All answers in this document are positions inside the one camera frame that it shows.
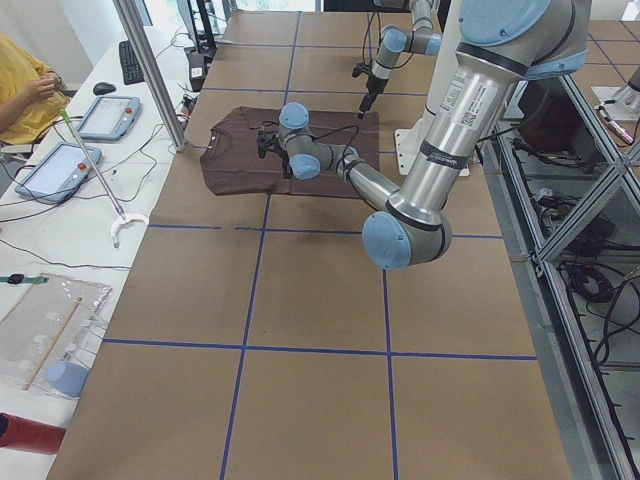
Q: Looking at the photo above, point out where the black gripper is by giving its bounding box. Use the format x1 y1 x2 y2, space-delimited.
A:
257 131 279 159
358 76 385 119

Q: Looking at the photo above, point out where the dark brown t-shirt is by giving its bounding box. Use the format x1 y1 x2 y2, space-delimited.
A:
200 106 379 198

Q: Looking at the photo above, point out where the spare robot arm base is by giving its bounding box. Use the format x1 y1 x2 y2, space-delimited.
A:
591 69 639 121

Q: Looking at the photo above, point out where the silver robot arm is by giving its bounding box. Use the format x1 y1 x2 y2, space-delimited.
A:
352 0 451 119
257 1 591 270

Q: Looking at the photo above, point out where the black keyboard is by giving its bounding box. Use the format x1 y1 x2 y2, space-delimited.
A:
118 40 144 85

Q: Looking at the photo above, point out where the upper blue teach pendant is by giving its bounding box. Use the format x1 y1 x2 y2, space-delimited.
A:
77 95 142 142

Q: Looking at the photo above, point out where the blue teach pendant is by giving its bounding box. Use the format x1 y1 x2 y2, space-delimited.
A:
77 95 142 142
14 142 93 204

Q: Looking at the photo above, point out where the reacher grabber stick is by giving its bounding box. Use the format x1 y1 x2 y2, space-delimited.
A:
60 109 149 249

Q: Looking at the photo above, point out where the black computer mouse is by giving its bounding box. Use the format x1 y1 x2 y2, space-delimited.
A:
93 82 117 96

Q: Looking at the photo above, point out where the lower blue teach pendant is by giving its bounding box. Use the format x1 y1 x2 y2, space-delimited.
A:
14 142 93 204

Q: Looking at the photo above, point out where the person in yellow shirt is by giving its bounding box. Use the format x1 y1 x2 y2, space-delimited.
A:
1 35 70 145

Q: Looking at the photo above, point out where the green smart watch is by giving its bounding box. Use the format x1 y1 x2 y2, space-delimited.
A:
0 273 49 285

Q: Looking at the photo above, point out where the clear plastic bag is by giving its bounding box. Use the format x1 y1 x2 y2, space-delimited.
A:
1 274 112 399

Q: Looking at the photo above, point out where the light blue cap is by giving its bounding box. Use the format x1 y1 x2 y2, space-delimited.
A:
45 360 90 398

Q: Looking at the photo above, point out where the red cylinder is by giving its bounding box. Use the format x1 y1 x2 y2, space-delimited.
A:
1 413 66 455

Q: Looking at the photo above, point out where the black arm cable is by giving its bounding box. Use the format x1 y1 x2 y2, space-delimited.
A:
259 119 362 166
360 9 416 71

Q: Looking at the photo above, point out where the aluminium frame post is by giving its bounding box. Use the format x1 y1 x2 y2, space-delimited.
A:
113 0 186 152

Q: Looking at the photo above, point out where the aluminium frame rack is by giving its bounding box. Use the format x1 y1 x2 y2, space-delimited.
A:
480 64 639 479

